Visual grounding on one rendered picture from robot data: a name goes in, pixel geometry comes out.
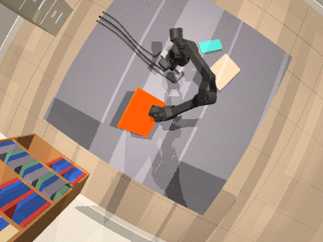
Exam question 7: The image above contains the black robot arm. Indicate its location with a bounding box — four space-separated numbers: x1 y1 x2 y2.
147 27 217 123

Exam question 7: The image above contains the turquoise rectangular block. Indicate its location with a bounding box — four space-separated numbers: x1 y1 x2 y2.
199 40 222 53

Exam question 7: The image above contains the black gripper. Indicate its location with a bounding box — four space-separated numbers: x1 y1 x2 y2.
158 49 176 71

